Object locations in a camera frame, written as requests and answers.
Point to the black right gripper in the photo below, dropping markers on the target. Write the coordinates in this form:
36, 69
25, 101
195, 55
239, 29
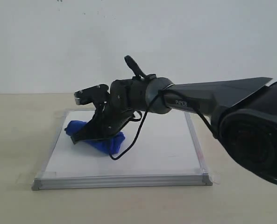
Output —
125, 97

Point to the blue cloth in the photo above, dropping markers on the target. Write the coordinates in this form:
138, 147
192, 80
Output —
107, 146

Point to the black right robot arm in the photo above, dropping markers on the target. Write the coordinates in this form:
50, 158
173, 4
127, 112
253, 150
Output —
240, 114

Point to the white board with aluminium frame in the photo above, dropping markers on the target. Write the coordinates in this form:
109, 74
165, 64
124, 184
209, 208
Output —
166, 152

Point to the clear tape front-right corner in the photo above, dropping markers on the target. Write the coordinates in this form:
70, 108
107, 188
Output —
213, 176

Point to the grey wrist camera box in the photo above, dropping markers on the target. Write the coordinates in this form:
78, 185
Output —
97, 95

